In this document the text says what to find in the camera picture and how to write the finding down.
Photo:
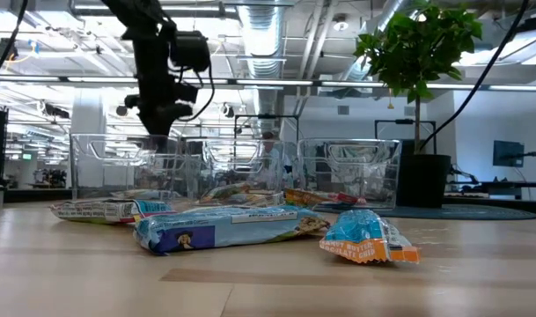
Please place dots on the horizontal light strip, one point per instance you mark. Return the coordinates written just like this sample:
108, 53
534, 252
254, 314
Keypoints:
272, 82

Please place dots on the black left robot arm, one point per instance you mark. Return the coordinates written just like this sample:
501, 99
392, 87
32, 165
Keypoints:
135, 17

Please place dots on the black plant pot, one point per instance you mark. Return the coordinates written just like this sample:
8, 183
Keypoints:
423, 180

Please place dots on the clear plastic bin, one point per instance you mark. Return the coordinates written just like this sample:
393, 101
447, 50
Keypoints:
100, 176
373, 176
232, 167

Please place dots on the round dark mat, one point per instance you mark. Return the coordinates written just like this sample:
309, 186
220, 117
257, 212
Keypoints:
470, 213

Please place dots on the blue Quaker granola bar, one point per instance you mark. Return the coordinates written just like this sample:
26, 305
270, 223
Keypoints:
232, 233

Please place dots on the black stand frame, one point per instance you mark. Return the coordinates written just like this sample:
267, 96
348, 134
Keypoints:
404, 121

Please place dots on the wall monitor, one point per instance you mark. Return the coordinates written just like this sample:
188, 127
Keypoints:
508, 153

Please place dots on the silver ceiling duct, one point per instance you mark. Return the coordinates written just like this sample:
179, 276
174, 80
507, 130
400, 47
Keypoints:
263, 44

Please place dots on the green leafy plant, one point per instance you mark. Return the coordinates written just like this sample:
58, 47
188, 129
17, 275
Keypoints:
421, 53

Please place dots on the person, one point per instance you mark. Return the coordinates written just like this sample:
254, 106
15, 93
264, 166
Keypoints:
269, 154

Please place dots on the orange blue granola bar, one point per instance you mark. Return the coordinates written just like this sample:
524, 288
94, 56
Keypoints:
364, 238

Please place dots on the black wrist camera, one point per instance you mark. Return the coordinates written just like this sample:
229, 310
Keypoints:
190, 50

